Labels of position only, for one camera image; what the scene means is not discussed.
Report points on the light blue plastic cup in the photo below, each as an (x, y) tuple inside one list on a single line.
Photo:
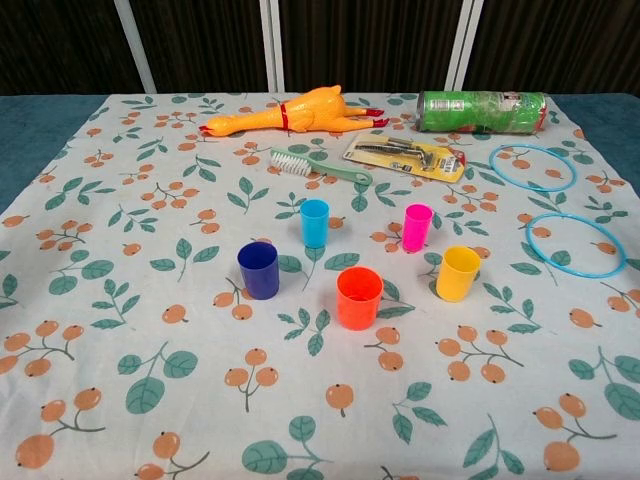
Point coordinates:
[(315, 230)]

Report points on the dark blue plastic cup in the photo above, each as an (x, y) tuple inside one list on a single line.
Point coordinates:
[(260, 280)]

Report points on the pink plastic cup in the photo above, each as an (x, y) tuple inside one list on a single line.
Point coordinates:
[(416, 235)]

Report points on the yellow plastic cup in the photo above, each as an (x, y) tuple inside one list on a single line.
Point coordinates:
[(455, 285)]

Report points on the large orange plastic cup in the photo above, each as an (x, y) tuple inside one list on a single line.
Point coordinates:
[(357, 312)]

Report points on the green toothbrush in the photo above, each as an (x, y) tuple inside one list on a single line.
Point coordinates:
[(340, 170)]

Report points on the yellow rubber chicken toy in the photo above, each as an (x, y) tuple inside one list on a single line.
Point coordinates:
[(310, 112)]

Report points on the razor on yellow card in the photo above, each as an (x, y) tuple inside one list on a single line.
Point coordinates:
[(440, 167)]

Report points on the floral print tablecloth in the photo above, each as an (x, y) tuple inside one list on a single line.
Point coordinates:
[(150, 300)]

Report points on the dark slatted partition panel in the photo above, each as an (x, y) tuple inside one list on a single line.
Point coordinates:
[(60, 45), (200, 45), (560, 45), (365, 45)]

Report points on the green chip can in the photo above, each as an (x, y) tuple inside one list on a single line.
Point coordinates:
[(475, 112)]

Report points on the teal table cover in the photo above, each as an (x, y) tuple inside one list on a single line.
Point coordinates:
[(30, 130)]

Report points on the white partition post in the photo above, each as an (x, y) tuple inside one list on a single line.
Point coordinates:
[(136, 50), (272, 50), (462, 50)]

